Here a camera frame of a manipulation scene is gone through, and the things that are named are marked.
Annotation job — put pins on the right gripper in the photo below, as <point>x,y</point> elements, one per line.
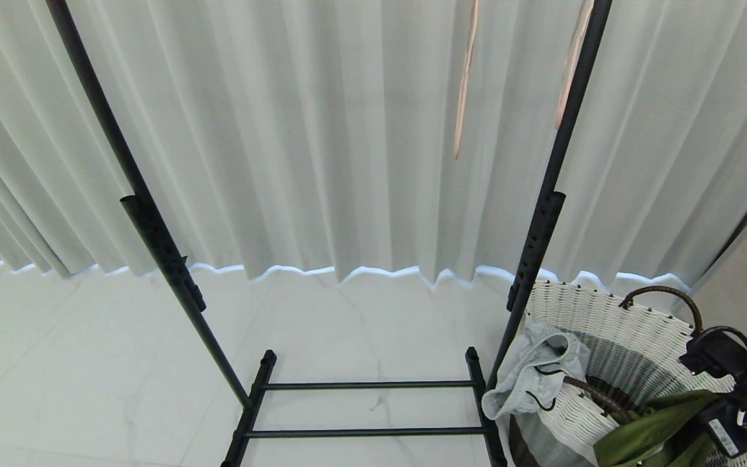
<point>746,425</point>

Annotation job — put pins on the green long-sleeved shirt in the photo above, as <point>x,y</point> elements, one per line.
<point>646,431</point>

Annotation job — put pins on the white laundry basket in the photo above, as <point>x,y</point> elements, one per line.
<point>633,344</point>

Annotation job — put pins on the pink clothes hanger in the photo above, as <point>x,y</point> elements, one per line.
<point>572,65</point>
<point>465,78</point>

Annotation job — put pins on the black clothes rack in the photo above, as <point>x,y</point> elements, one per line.
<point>151,227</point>

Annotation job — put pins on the pale grey shorts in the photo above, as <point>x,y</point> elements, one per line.
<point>532,379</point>

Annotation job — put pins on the white curtain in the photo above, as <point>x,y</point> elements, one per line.
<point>321,143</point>

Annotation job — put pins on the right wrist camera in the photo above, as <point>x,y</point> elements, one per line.
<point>714,355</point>

